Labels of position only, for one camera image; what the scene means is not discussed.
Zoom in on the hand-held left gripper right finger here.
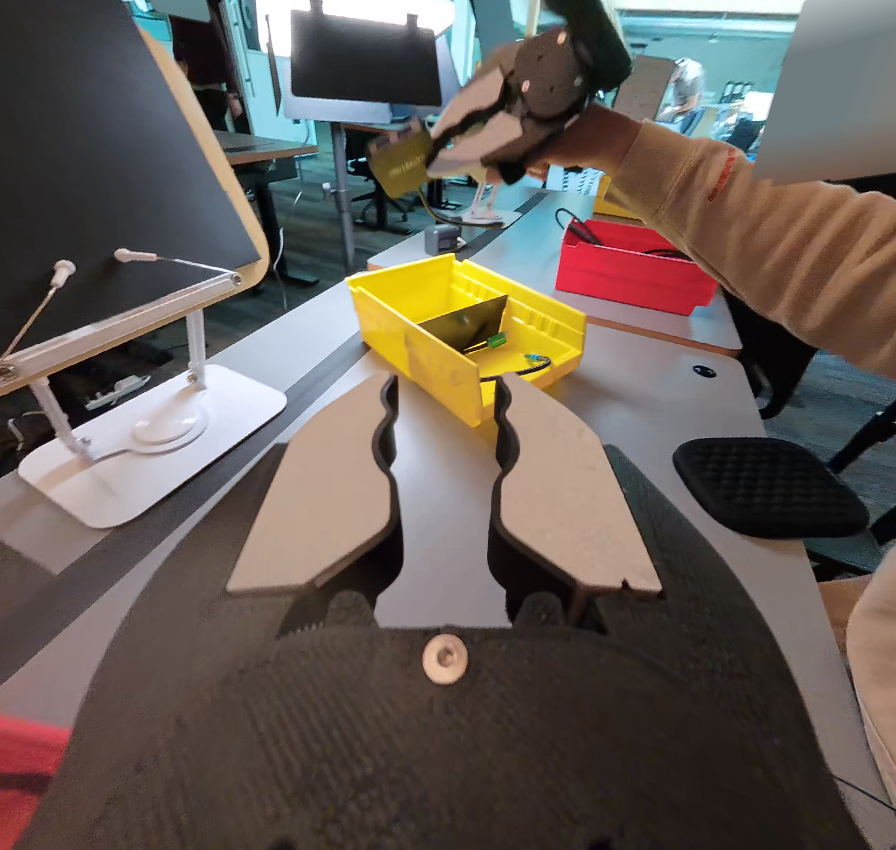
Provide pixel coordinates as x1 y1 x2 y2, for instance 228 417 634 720
488 373 665 626

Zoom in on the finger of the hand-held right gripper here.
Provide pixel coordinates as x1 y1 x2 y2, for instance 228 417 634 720
430 59 522 144
426 115 531 179

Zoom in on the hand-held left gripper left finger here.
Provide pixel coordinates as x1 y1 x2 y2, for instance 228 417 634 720
225 371 407 598

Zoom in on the silver adapter with grey cable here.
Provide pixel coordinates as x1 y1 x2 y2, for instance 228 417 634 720
365 128 505 227

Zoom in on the yellow plastic bin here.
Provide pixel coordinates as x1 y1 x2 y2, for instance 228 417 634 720
346 253 588 427
595 174 645 221

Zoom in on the person's right forearm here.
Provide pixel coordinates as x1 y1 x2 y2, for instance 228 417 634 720
609 118 896 378

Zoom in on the person's right hand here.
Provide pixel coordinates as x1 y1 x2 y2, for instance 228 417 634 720
528 103 643 182

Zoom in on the black screen on pole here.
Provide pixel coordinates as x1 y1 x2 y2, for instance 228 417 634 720
283 0 449 273

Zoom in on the black office chair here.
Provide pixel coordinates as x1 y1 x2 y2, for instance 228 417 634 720
349 153 417 227

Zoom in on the black bin divider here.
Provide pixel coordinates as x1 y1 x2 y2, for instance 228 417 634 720
418 296 510 355

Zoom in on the black mesh armrest pad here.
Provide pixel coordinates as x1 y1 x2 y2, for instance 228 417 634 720
672 437 871 539

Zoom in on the wooden top desk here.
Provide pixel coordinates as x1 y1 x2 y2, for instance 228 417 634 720
213 129 319 284

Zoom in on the white power strip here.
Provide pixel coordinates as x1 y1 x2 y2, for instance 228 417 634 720
84 374 151 411

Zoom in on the person in beige hoodie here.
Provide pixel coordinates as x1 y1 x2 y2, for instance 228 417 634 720
846 570 896 837

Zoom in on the black wood-rimmed board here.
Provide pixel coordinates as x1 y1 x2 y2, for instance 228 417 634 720
0 0 270 396

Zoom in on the black cable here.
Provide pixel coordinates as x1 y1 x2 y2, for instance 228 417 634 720
556 208 690 259

